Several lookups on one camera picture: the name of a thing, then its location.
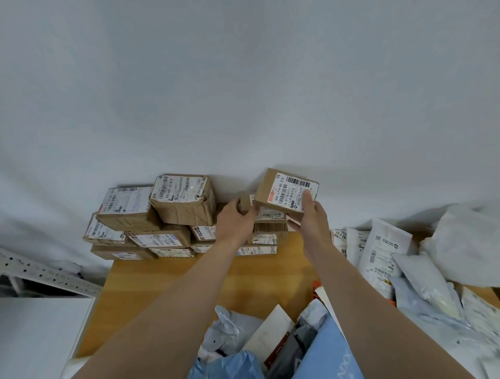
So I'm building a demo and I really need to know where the smooth light blue mailer package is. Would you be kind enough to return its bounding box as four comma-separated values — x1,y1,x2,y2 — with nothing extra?
293,316,364,379

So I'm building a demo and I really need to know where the white metal shelf rack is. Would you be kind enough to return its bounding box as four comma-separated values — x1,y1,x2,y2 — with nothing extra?
0,248,104,379

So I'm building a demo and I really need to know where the wooden table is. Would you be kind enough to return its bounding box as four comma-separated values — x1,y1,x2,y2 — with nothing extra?
76,230,500,358

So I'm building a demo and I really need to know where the tall brown box double label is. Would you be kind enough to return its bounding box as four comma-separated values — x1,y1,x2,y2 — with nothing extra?
150,247,195,258

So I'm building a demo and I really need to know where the blue plastic mailer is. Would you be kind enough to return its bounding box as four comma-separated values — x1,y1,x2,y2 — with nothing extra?
189,351,266,379

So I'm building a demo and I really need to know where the large white plastic bag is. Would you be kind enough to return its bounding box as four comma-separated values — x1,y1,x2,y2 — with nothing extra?
420,203,500,289

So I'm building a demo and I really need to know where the brown box white barcode label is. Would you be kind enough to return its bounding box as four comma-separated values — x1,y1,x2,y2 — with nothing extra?
254,168,320,223

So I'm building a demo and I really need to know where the person's right hand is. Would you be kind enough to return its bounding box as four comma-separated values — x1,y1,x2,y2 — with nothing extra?
286,190,336,261

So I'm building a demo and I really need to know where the person's left forearm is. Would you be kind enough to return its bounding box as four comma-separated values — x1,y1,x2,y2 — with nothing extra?
74,238,251,379

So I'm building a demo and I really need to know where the pile of white mailers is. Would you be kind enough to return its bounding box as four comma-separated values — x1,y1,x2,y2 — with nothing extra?
195,218,500,379

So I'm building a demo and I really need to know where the brown box large label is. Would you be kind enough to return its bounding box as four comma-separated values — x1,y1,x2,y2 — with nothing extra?
83,212,128,246

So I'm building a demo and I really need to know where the INS BAHA cardboard box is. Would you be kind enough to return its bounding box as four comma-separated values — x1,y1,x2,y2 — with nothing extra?
90,244,157,261

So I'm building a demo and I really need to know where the person's right forearm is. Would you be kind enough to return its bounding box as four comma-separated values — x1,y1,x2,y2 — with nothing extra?
308,249,476,379

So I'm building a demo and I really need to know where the stack of cardboard boxes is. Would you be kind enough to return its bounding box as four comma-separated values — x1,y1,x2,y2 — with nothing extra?
95,173,292,257

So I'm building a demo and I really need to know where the person's left hand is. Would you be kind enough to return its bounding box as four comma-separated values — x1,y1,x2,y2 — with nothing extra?
215,197,260,250

